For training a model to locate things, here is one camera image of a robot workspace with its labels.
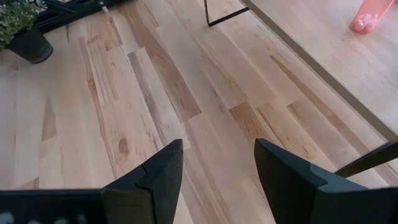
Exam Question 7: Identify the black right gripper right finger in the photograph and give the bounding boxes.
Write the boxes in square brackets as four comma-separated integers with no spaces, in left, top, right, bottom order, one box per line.
[254,138,398,224]

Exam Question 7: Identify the green plant in black pot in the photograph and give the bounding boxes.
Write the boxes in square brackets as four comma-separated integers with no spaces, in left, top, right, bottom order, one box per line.
[0,0,54,65]

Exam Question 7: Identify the salmon pill bottle white cap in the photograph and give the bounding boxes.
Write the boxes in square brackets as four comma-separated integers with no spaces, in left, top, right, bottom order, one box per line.
[348,0,396,35]

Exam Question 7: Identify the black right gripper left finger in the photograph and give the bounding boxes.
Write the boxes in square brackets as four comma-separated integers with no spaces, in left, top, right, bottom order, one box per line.
[102,139,184,224]

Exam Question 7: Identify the wooden shelf black metal frame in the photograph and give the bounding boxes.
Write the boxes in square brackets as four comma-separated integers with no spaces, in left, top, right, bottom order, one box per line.
[203,0,398,179]

